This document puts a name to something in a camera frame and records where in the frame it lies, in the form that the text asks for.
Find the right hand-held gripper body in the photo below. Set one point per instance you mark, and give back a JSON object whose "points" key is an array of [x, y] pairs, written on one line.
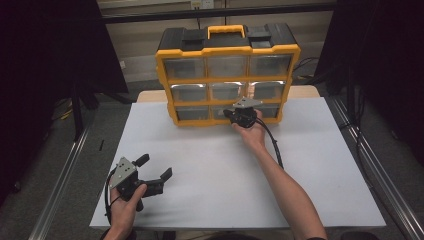
{"points": [[245, 115]]}

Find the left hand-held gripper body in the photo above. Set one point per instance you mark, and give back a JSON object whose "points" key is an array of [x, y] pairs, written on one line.
{"points": [[125, 172]]}

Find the single clear plastic drawer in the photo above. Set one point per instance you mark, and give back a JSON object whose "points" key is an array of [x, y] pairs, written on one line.
{"points": [[217, 113]]}

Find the yellow black drawer organizer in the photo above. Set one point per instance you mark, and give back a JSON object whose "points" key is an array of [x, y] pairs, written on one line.
{"points": [[226, 50]]}

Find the person's right hand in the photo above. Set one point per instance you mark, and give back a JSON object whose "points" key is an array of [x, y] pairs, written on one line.
{"points": [[255, 135]]}

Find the person's left hand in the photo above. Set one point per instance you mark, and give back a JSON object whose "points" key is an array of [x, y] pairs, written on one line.
{"points": [[122, 213]]}

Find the small black floor object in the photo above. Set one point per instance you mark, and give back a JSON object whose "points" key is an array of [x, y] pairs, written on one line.
{"points": [[101, 145]]}

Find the rows of clear drawers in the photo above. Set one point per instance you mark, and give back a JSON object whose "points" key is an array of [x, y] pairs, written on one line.
{"points": [[185, 68]]}

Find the black metal stand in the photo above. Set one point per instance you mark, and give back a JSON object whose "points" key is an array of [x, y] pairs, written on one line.
{"points": [[77, 113]]}

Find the black horizontal bar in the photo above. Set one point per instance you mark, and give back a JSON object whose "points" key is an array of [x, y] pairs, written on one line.
{"points": [[200, 14]]}

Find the black curtain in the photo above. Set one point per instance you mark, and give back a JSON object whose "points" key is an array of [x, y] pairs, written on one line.
{"points": [[40, 66], [383, 66]]}

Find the metal floor rail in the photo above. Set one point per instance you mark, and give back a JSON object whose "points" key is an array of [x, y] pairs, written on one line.
{"points": [[383, 180], [56, 190]]}

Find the white wall outlet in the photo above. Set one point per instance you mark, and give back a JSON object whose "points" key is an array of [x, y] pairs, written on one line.
{"points": [[202, 3]]}

